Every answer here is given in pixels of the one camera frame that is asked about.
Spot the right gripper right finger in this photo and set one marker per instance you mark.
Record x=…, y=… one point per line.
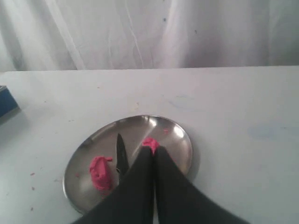
x=179, y=202

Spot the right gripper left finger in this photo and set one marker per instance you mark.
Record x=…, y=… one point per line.
x=132, y=201

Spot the black knife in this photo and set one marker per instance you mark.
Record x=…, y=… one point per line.
x=122, y=165

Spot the pink play dough lump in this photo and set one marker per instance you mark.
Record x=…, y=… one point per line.
x=100, y=173

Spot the round stainless steel plate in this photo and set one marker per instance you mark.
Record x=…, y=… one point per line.
x=77, y=182

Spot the blue box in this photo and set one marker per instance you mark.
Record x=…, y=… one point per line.
x=8, y=105

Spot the white backdrop curtain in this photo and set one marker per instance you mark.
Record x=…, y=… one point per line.
x=147, y=34

